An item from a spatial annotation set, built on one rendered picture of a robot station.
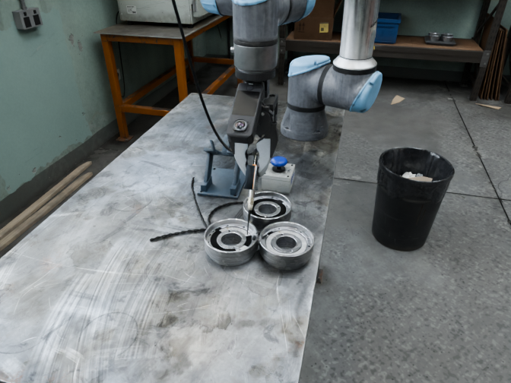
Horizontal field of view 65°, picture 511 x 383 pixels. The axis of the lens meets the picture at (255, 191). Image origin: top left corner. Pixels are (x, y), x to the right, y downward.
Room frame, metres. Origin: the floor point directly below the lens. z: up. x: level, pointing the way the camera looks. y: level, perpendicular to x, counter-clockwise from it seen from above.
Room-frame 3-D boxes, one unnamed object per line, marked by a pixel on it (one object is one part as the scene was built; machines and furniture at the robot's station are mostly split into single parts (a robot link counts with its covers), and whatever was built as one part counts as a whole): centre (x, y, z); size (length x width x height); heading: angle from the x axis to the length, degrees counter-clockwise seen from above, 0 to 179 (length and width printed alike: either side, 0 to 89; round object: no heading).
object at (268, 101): (0.72, 0.00, 1.07); 0.09 x 0.08 x 0.12; 169
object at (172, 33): (3.41, 0.58, 0.39); 1.50 x 0.62 x 0.78; 166
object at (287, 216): (0.71, -0.03, 0.82); 0.10 x 0.10 x 0.04
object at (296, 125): (1.18, -0.15, 0.85); 0.15 x 0.15 x 0.10
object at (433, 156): (1.65, -0.75, 0.21); 0.34 x 0.34 x 0.43
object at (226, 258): (0.61, 0.05, 0.82); 0.10 x 0.10 x 0.04
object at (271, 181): (0.86, -0.06, 0.82); 0.08 x 0.07 x 0.05; 166
